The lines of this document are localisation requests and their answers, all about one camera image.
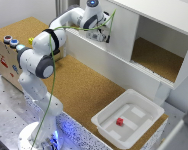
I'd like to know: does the blue button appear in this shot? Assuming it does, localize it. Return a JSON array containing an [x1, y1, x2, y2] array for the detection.
[[9, 38, 20, 48]]

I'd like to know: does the white sliding door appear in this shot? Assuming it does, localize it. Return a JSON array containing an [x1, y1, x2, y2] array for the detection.
[[99, 0, 141, 63]]

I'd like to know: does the green button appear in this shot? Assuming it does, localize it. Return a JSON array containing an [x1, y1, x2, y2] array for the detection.
[[15, 43, 26, 52]]

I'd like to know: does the pink block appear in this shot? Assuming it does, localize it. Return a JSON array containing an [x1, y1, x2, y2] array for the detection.
[[115, 117, 125, 127]]

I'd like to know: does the red button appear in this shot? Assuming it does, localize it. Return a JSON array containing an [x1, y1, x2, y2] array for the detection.
[[3, 34, 13, 44]]

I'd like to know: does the black door handle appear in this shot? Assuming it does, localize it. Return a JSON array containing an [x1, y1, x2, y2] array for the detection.
[[105, 32, 112, 44]]

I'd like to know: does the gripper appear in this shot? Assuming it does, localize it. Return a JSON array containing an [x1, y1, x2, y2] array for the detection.
[[85, 29, 108, 43]]

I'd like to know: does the white plastic box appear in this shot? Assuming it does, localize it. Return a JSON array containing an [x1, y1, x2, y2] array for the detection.
[[90, 88, 166, 150]]

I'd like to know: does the white cabinet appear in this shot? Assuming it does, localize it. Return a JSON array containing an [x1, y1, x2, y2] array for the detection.
[[64, 0, 188, 108]]

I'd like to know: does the green cable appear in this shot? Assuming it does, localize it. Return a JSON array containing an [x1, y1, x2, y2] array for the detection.
[[29, 8, 117, 150]]

